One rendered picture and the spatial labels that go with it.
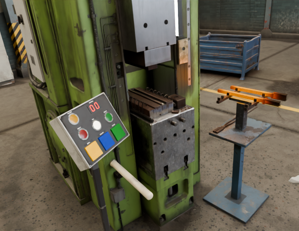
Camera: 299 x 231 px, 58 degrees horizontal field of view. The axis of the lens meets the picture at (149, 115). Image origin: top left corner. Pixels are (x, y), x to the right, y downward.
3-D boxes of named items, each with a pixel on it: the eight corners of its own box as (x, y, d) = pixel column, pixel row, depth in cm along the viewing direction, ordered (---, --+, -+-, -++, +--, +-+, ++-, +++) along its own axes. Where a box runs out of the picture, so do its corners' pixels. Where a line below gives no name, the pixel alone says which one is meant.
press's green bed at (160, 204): (195, 206, 228) (194, 160, 208) (160, 229, 210) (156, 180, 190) (156, 175, 270) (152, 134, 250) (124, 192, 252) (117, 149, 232)
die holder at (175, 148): (195, 160, 208) (194, 107, 190) (155, 181, 189) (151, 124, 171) (152, 134, 251) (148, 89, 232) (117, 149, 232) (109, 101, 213)
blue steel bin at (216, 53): (259, 69, 564) (262, 33, 533) (243, 80, 510) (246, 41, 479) (208, 63, 637) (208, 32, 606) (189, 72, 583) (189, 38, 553)
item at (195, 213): (215, 217, 216) (215, 215, 216) (158, 257, 187) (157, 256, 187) (182, 191, 246) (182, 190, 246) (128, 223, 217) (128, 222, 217)
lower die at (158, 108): (173, 111, 187) (173, 99, 183) (150, 119, 177) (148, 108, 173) (140, 96, 219) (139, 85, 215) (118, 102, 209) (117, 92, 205)
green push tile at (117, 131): (126, 134, 148) (119, 123, 147) (118, 141, 142) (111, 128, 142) (123, 135, 149) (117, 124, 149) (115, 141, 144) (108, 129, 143)
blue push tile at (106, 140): (115, 143, 141) (108, 131, 140) (106, 150, 135) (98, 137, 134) (113, 144, 142) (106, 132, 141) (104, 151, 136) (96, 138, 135)
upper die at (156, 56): (171, 60, 172) (170, 45, 168) (145, 67, 162) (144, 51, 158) (135, 52, 204) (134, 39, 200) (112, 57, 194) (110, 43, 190)
